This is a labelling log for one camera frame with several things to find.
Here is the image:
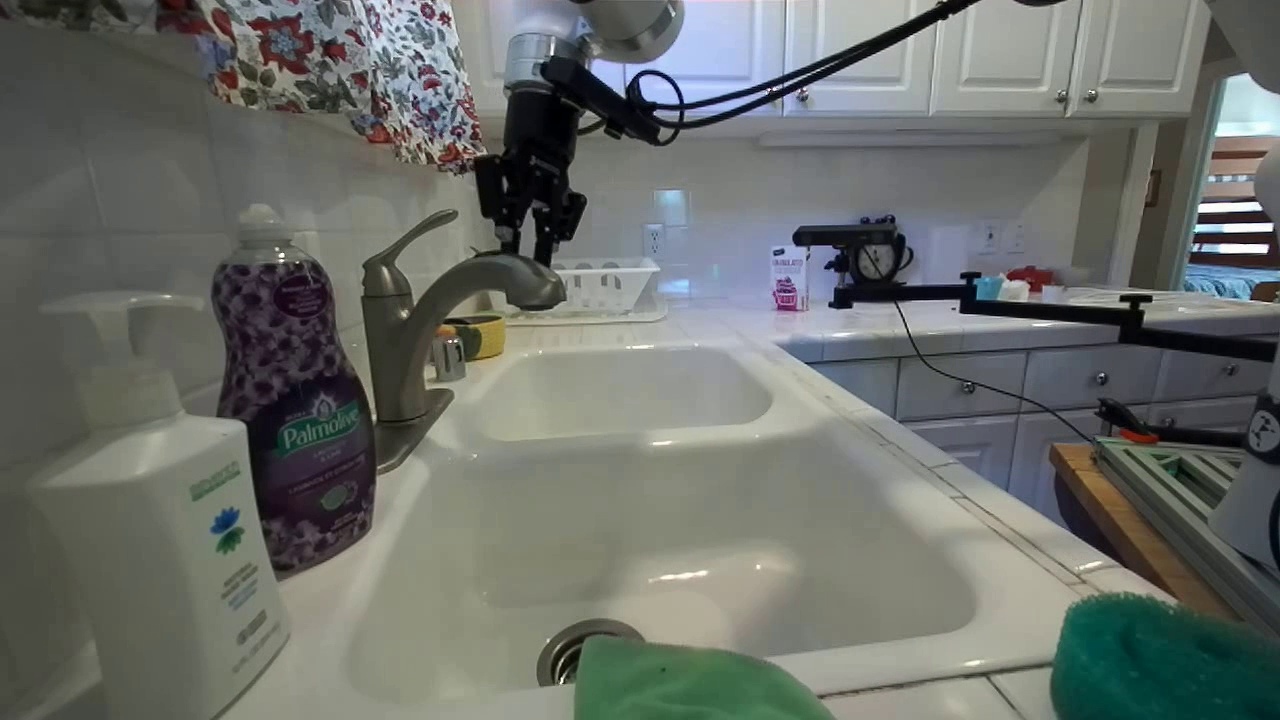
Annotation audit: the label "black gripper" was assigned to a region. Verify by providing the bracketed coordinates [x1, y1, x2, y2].
[471, 83, 591, 274]

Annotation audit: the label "grey faucet lever handle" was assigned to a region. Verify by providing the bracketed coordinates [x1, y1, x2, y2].
[359, 209, 462, 305]

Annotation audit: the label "grey metal faucet spout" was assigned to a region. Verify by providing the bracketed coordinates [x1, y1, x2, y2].
[359, 249, 573, 472]

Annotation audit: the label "white plastic basket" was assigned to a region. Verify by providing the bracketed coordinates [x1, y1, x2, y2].
[551, 257, 666, 324]

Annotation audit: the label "yellow sponge holder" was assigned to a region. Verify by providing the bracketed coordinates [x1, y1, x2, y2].
[446, 308, 512, 365]

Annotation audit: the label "chrome sink air gap cap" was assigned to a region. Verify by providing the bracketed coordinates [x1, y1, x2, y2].
[430, 333, 471, 386]

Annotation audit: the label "floral fabric curtain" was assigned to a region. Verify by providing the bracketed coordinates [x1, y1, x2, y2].
[0, 0, 492, 177]

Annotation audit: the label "pink and white bottle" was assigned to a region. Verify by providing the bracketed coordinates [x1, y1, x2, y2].
[768, 241, 813, 318]

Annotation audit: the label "purple dish soap bottle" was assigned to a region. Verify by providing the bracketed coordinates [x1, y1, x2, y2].
[207, 205, 380, 581]

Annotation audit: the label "white double kitchen sink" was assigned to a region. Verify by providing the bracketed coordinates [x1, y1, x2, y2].
[223, 333, 1177, 720]

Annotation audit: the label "metal sink drain strainer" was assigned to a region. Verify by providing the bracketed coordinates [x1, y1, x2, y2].
[532, 615, 648, 693]

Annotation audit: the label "white lower cabinets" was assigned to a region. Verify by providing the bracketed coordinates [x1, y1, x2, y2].
[805, 350, 1280, 533]

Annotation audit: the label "white cabinets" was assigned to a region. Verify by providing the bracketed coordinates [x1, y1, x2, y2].
[450, 0, 1214, 132]
[805, 350, 1280, 533]

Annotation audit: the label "green cloth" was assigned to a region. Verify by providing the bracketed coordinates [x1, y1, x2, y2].
[573, 638, 837, 720]

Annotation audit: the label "white upper cabinets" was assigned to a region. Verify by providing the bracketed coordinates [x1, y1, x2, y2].
[450, 0, 1214, 132]

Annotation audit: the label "white pump soap bottle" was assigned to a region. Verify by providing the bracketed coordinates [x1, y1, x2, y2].
[26, 292, 296, 720]

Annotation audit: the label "small red item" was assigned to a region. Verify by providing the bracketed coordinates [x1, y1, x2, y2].
[1009, 262, 1063, 298]

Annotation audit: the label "wooden cart top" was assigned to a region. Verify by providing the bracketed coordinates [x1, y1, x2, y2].
[1049, 438, 1235, 623]

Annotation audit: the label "grey robot mounting platform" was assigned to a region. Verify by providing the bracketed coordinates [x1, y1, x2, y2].
[1091, 433, 1280, 638]

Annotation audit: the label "teal towel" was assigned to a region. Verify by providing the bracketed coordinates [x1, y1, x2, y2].
[1049, 592, 1280, 720]

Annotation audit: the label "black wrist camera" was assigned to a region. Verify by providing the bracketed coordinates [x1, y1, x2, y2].
[535, 52, 663, 149]

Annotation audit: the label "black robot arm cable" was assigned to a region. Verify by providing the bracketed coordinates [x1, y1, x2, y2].
[573, 0, 983, 151]

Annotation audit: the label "thin black camera cable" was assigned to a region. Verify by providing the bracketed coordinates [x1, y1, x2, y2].
[889, 298, 1113, 446]

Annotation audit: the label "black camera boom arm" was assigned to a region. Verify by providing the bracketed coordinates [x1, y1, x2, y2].
[828, 274, 1280, 365]

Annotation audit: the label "black red-handled tool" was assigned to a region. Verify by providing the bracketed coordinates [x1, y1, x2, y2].
[1091, 398, 1257, 452]

